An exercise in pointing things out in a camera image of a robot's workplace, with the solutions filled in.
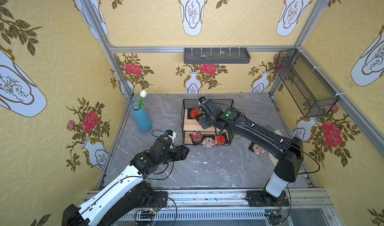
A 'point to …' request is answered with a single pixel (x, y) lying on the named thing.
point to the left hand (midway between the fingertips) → (183, 151)
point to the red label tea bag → (192, 112)
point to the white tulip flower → (143, 94)
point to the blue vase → (143, 122)
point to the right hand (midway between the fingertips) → (200, 120)
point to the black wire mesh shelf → (188, 125)
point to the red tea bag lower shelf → (219, 140)
